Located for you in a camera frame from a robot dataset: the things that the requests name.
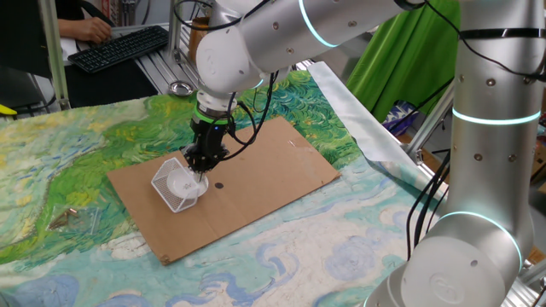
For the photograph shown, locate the black base cable bundle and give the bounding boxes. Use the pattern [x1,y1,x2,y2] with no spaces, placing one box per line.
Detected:
[404,148,452,261]

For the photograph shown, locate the white plate with flower print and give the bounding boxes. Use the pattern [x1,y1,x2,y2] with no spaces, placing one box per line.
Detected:
[166,169,210,200]

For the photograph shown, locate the person's bare forearm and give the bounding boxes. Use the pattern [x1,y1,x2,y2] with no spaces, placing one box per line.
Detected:
[56,17,78,38]

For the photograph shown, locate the aluminium frame post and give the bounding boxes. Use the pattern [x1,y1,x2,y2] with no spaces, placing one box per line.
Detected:
[404,83,456,166]
[38,0,72,112]
[166,0,185,65]

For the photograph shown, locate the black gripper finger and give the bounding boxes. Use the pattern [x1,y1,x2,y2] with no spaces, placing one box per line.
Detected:
[199,147,230,184]
[181,144,202,184]

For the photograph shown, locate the white wire mesh basket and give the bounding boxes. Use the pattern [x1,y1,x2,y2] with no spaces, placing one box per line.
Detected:
[150,156,201,214]

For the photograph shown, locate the small metal dish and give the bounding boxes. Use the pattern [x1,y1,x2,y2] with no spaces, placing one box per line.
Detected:
[167,79,195,98]

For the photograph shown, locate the brown cardboard sheet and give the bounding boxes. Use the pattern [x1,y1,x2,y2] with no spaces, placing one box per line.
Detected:
[106,115,341,266]

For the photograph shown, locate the black desk mat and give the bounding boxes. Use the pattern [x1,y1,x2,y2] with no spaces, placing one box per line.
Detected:
[63,59,160,109]

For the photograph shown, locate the green curtain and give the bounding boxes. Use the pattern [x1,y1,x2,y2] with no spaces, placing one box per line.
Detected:
[346,0,462,124]

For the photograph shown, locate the black keyboard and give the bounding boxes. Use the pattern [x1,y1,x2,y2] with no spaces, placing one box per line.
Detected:
[67,25,170,75]

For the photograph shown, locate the person's bare hand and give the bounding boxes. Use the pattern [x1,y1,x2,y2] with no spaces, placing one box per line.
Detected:
[74,15,113,44]

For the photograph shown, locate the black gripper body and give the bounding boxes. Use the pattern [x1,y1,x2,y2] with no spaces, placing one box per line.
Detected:
[189,119,230,158]

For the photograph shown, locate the blue white patterned bag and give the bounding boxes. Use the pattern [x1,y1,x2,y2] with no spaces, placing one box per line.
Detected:
[381,100,420,137]

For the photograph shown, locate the painted landscape tablecloth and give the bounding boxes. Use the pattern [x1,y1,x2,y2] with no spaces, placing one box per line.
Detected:
[0,61,456,307]

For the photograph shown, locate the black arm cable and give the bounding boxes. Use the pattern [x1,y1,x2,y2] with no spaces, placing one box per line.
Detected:
[172,0,281,162]

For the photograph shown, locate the clear plastic bag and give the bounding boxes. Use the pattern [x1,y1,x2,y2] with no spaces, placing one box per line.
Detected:
[45,206,102,237]

